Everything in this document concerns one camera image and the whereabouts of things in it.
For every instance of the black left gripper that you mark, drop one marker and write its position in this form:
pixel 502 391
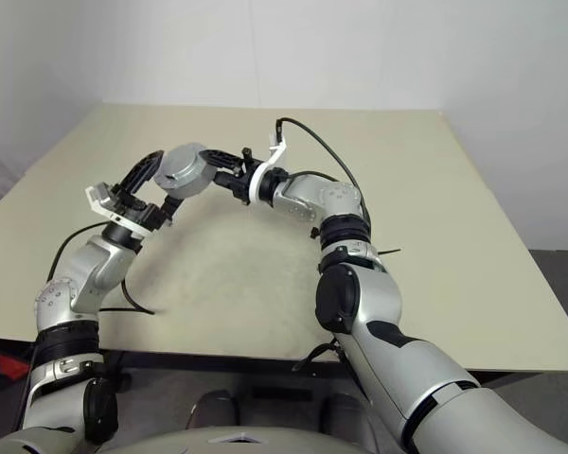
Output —
pixel 144 214

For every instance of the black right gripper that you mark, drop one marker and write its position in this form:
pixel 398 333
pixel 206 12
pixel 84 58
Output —
pixel 242 182

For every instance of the motor end cap with board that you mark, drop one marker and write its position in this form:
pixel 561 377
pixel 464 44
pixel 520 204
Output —
pixel 183 162

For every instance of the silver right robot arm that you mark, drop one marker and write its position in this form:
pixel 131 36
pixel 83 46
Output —
pixel 360 302

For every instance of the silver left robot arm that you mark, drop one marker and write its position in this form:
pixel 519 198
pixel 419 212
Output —
pixel 90 269

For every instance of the dark rounded shape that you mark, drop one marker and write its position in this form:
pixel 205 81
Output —
pixel 213 409

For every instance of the silver robot torso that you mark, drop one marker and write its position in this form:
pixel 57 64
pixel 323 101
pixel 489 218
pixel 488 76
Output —
pixel 289 440

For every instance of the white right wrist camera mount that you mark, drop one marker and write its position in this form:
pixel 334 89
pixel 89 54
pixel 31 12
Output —
pixel 254 186

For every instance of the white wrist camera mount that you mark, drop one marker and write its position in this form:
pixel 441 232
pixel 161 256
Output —
pixel 97 195
pixel 254 186

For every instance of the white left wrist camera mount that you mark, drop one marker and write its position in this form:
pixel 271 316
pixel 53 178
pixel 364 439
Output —
pixel 97 195

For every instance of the black metal table frame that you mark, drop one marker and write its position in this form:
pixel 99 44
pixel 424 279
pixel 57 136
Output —
pixel 218 363

